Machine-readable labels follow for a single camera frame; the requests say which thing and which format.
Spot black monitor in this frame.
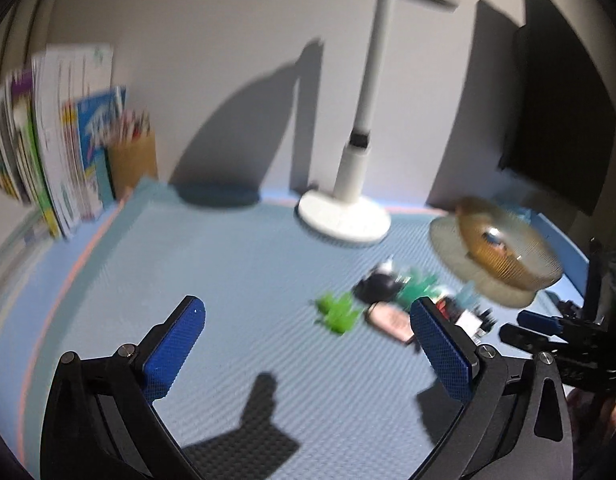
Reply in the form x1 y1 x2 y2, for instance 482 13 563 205
498 0 616 218

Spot brown pencil holder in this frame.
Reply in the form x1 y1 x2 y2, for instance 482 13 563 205
105 132 159 202

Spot green frog toy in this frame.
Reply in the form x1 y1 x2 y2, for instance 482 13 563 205
314 292 364 336

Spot black round toy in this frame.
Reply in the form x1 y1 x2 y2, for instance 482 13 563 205
353 258 406 303

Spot person's right hand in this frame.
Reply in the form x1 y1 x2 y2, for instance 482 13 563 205
568 390 616 442

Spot white desk lamp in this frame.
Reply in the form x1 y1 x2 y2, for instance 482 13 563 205
297 0 459 250

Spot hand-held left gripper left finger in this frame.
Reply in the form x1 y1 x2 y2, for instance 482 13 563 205
40 296 206 480

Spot pink box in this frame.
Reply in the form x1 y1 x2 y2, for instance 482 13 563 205
365 301 416 345

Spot row of books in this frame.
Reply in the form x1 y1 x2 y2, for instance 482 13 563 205
0 44 129 241

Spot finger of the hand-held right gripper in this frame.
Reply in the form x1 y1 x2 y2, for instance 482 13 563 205
499 323 569 359
517 310 565 334

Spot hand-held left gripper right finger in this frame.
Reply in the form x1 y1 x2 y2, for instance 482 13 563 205
408 296 574 480

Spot translucent beige ribbed bowl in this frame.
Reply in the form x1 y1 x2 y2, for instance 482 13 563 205
429 196 564 309

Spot teal green spiky toy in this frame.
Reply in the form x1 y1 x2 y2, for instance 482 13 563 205
395 267 439 311

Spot blue desk mat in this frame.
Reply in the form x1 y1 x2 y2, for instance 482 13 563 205
0 177 591 480

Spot bunch of coloured pencils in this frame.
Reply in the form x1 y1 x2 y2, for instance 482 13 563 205
108 109 154 145

